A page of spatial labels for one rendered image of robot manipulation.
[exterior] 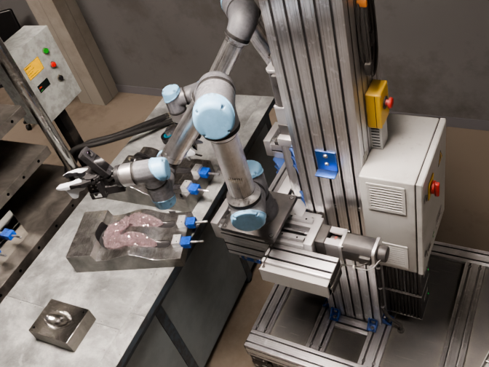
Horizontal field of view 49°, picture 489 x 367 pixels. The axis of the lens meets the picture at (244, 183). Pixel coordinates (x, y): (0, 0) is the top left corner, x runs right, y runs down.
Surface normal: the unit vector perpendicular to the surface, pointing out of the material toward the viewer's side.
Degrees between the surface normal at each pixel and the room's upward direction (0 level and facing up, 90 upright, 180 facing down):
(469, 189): 0
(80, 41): 90
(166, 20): 90
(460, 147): 0
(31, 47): 90
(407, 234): 90
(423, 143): 0
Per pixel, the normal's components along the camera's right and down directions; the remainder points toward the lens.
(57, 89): 0.89, 0.12
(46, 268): -0.23, -0.70
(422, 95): -0.43, 0.69
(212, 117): -0.04, 0.59
